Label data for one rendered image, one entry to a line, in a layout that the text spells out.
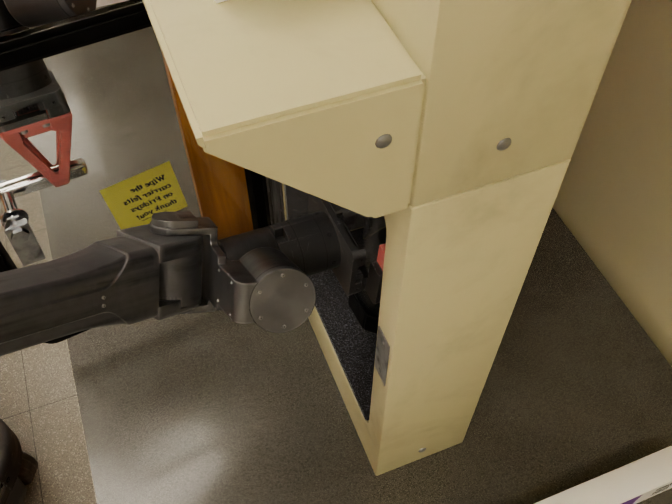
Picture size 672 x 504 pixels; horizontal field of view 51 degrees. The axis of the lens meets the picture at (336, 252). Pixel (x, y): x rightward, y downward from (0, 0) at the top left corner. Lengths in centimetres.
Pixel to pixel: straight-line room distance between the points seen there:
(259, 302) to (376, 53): 27
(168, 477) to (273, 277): 36
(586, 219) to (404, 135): 73
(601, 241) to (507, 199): 61
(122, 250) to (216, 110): 27
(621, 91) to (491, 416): 43
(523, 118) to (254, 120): 16
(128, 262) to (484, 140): 30
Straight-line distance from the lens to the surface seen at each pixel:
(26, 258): 77
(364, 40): 37
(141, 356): 93
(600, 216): 105
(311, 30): 38
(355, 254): 63
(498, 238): 50
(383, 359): 60
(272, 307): 58
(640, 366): 97
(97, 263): 58
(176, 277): 62
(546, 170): 46
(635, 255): 101
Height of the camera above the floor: 173
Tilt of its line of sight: 54 degrees down
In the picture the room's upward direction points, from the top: straight up
